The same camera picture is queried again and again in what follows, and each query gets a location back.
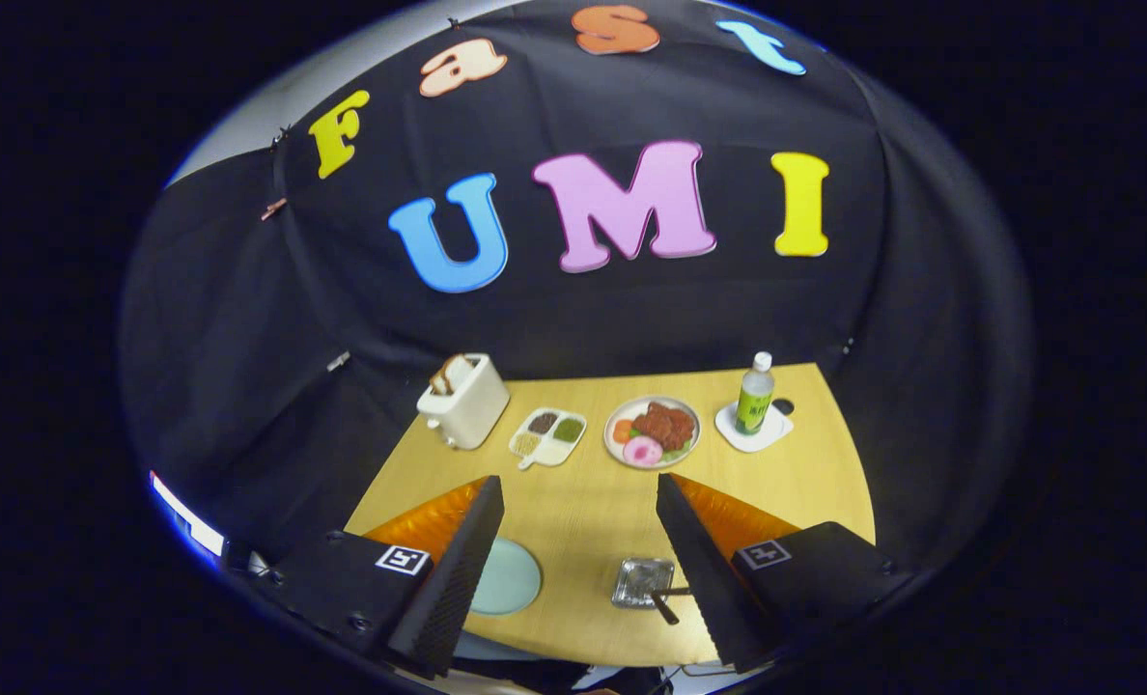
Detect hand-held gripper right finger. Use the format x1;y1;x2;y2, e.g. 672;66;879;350
656;473;922;674

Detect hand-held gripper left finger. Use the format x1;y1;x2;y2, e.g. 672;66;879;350
255;475;506;680

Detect light green plate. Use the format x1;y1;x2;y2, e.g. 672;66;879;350
467;537;544;617

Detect perforated metal drain tray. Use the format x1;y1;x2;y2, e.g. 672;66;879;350
611;557;676;610

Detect white square coaster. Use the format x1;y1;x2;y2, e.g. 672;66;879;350
714;401;795;454

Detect white plate with meat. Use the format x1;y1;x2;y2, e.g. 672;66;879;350
603;396;702;470

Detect white divided bean dish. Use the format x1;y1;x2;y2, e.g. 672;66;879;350
509;408;588;471

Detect white toaster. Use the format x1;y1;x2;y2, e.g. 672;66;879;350
416;353;512;451

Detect green label drink bottle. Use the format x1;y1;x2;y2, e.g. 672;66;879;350
735;351;776;436

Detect toast slices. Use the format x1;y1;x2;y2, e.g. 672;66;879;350
429;354;478;397

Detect lit computer screen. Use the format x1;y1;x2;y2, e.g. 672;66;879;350
149;471;227;559

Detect black backdrop cloth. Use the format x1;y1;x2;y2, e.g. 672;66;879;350
120;0;1033;580

